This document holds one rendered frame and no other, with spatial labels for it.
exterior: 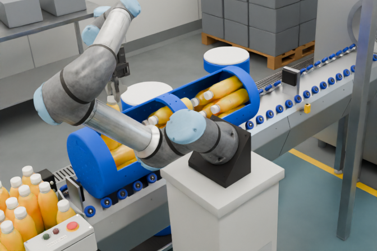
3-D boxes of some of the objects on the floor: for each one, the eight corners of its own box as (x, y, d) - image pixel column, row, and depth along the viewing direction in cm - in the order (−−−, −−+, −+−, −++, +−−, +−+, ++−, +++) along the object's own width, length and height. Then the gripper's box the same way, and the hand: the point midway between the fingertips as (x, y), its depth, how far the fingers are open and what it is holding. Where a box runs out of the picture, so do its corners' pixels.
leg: (343, 172, 357) (352, 96, 327) (339, 176, 354) (347, 99, 324) (336, 169, 361) (344, 93, 331) (332, 172, 358) (339, 97, 328)
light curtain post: (349, 236, 300) (386, -48, 219) (344, 241, 297) (379, -45, 216) (341, 231, 304) (374, -49, 223) (335, 236, 301) (367, -47, 220)
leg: (361, 180, 348) (371, 103, 318) (355, 184, 345) (366, 106, 315) (353, 177, 352) (363, 100, 322) (349, 180, 349) (358, 103, 319)
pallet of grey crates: (320, 49, 567) (328, -57, 510) (274, 70, 524) (276, -43, 467) (247, 27, 651) (247, -66, 594) (201, 43, 608) (196, -56, 551)
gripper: (129, 48, 179) (136, 99, 189) (113, 41, 187) (120, 91, 197) (110, 55, 174) (118, 107, 184) (93, 47, 182) (102, 98, 192)
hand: (112, 98), depth 188 cm, fingers closed on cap, 4 cm apart
